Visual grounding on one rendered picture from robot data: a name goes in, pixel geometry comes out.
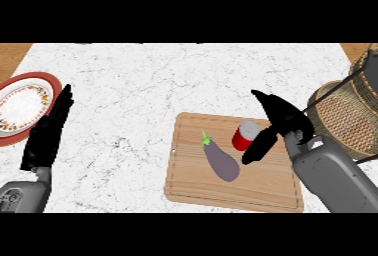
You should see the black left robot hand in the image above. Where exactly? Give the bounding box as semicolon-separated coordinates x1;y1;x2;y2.
19;83;75;172

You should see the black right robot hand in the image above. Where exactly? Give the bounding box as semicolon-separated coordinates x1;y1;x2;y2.
241;89;316;166

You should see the red can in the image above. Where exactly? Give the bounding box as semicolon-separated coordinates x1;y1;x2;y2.
230;120;261;152

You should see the wicker tiered basket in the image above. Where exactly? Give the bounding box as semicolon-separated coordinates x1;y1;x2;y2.
303;46;378;165

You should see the wooden cutting board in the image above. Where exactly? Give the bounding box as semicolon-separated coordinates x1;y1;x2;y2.
163;111;306;213

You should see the red rimmed patterned plate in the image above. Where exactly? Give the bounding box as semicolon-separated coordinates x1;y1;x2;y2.
0;71;64;148

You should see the purple eggplant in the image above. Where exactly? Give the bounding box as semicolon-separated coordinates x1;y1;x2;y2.
199;130;242;183

